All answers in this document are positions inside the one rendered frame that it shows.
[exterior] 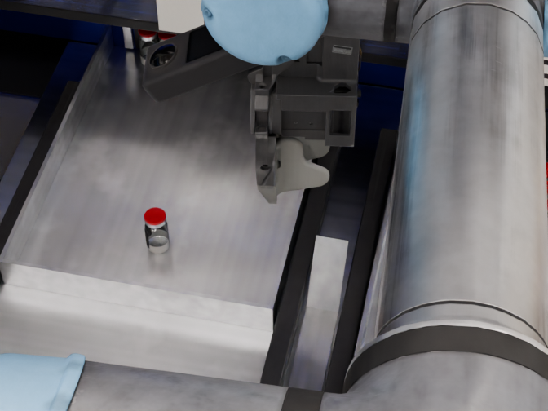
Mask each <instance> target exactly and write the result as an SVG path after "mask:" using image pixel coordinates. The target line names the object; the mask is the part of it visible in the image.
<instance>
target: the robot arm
mask: <svg viewBox="0 0 548 411"><path fill-rule="evenodd" d="M201 11H202V15H203V18H204V21H205V24H203V25H201V26H199V27H196V28H194V29H191V30H188V31H187V32H184V33H181V34H179V35H177V36H174V37H172V38H169V39H166V40H165V41H162V42H159V43H157V44H154V45H152V46H150V47H149V48H148V50H147V55H146V60H145V66H144V75H143V81H142V87H143V88H144V89H145V90H146V91H147V92H148V94H149V95H150V96H151V97H152V98H153V100H155V101H156V102H158V103H160V102H163V101H166V100H168V99H172V98H174V97H176V96H179V95H182V94H184V93H187V92H189V91H193V90H196V89H197V88H200V87H203V86H206V85H209V84H210V83H213V82H217V81H219V80H222V79H224V78H226V77H230V76H232V75H234V74H237V73H240V72H243V71H246V70H247V69H248V77H247V78H248V80H249V81H250V83H251V88H250V131H251V134H255V168H256V181H257V187H258V190H259V191H260V192H261V194H262V195H263V196H264V198H265V199H266V200H267V202H268V203H269V204H276V199H277V196H278V195H279V194H280V193H282V192H288V191H293V190H299V189H305V188H315V187H320V186H323V185H325V184H326V183H327V182H328V181H329V171H328V170H327V169H326V168H324V167H323V166H319V165H317V164H315V163H312V162H310V161H309V160H311V159H316V158H319V157H323V156H324V155H326V154H327V153H328V151H329V146H339V147H354V140H355V128H356V109H357V107H359V100H358V99H357V97H359V98H360V97H361V89H357V87H358V72H359V71H360V66H361V55H362V50H361V47H360V40H361V39H366V40H374V41H383V42H395V43H397V42H398V43H406V44H409V53H408V59H407V67H406V74H405V80H404V94H403V100H402V108H401V114H400V128H399V134H398V142H397V149H396V162H395V169H394V175H393V183H392V190H391V203H390V209H389V216H388V224H387V236H386V244H385V250H384V257H383V265H382V277H381V285H380V291H379V298H378V311H377V318H376V325H375V332H374V340H372V341H371V342H369V343H367V344H366V345H365V346H364V347H363V348H362V349H361V350H360V351H359V352H358V353H357V354H356V356H355V357H354V358H353V360H352V361H351V363H350V365H349V367H348V369H347V374H346V377H345V380H344V385H343V389H342V394H337V393H328V392H323V391H313V390H308V389H301V388H295V387H281V386H274V385H268V384H262V383H255V382H243V381H237V380H231V379H224V378H212V377H206V376H200V375H194V374H187V373H176V372H169V371H163V370H156V369H145V368H138V367H132V366H125V365H114V364H107V363H101V362H94V361H88V360H85V359H86V358H85V356H84V355H81V354H77V353H73V354H71V355H69V356H68V357H67V358H63V357H54V356H35V355H25V354H15V353H4V354H0V411H548V218H547V185H546V119H545V85H544V57H548V0H201ZM359 52H360V53H359ZM359 61H360V62H359ZM358 65H359V68H358Z"/></svg>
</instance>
